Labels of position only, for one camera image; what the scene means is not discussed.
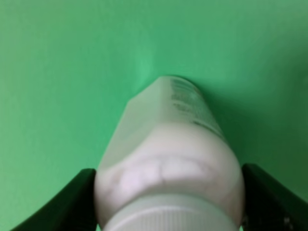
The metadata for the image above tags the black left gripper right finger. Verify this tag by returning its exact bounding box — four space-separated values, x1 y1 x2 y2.
242 164 308 231

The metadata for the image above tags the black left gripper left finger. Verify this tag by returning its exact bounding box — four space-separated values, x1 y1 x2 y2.
13 168 98 231

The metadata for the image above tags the white plastic bottle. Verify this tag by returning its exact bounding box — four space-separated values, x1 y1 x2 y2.
94 76 245 231

